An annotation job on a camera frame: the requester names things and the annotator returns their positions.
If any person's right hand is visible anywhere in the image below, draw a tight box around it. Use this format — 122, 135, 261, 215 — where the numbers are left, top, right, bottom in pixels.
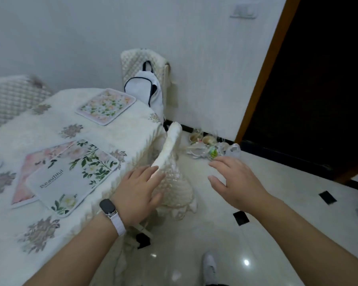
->
207, 155, 272, 218

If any person's left hand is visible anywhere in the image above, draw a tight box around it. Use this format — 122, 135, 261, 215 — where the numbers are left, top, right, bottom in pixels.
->
111, 164, 167, 227

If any white placemat with green leaves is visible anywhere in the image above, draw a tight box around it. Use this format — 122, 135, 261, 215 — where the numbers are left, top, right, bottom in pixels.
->
25, 139, 120, 219

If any green leaf peach floral placemat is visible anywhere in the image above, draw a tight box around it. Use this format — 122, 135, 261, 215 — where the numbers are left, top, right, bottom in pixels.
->
75, 88, 137, 126

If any pink floral placemat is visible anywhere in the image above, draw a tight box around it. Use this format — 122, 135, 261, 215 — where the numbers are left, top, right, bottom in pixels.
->
11, 140, 78, 210

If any person's left forearm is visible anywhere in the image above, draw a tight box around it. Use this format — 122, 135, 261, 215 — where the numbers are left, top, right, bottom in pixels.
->
22, 214, 121, 286

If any person's right forearm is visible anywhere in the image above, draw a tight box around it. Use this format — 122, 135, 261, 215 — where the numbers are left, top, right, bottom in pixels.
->
250, 194, 358, 286

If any person's right white shoe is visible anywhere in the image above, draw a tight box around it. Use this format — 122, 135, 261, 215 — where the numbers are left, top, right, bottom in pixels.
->
202, 252, 219, 286

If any table with cream tablecloth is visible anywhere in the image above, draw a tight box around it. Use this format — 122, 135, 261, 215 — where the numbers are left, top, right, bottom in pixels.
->
0, 87, 168, 286

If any smartwatch with white band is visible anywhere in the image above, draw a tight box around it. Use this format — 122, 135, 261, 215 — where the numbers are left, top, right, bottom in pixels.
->
99, 198, 127, 238

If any cream quilted covered chair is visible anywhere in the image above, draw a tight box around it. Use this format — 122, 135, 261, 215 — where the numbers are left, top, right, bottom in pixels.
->
0, 74, 54, 133
125, 121, 198, 240
120, 48, 171, 117

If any heap of small floor items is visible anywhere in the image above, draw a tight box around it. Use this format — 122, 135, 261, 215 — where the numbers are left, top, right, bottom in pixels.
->
185, 128, 243, 162

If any white bag with dark trim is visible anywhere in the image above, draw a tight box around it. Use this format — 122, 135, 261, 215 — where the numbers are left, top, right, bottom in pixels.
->
123, 60, 165, 123

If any brown door frame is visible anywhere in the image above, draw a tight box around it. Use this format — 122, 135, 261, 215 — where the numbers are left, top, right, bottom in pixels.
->
234, 0, 303, 144

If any white wall switch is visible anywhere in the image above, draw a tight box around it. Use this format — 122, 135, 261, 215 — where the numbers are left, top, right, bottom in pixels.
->
229, 2, 260, 20

